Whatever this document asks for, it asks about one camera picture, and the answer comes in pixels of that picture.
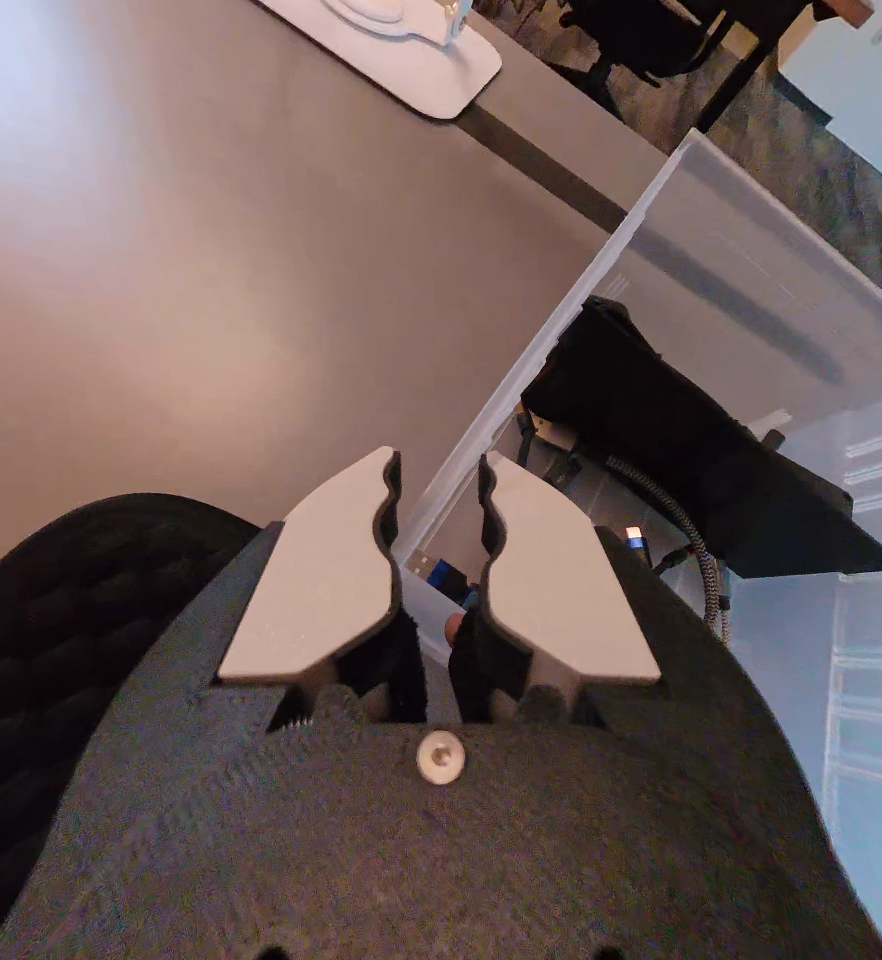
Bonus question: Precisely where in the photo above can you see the blue usb connector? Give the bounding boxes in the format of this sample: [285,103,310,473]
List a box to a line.
[403,551,475,610]

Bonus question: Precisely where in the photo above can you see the silver usb adapter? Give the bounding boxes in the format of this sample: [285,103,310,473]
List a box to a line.
[519,408,573,455]

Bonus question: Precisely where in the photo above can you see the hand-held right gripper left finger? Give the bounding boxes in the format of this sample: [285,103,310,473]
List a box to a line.
[217,446,406,689]

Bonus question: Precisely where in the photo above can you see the black office chair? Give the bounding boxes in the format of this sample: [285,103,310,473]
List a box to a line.
[561,0,721,85]

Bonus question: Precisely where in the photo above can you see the black panel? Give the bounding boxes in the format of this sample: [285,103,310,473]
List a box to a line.
[519,296,882,580]

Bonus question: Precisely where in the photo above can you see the clear plastic bin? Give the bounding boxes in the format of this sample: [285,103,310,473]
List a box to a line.
[392,127,882,960]

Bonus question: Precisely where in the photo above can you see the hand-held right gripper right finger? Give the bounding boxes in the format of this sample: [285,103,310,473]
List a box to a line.
[478,450,663,695]

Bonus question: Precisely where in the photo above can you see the wooden office desk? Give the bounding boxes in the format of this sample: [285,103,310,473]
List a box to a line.
[694,0,877,135]

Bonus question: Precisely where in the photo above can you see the framed sign on white base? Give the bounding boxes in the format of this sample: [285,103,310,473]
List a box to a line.
[261,0,503,121]

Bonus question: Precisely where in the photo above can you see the black cable with blue plug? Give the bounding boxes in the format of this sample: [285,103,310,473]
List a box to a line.
[623,525,695,579]

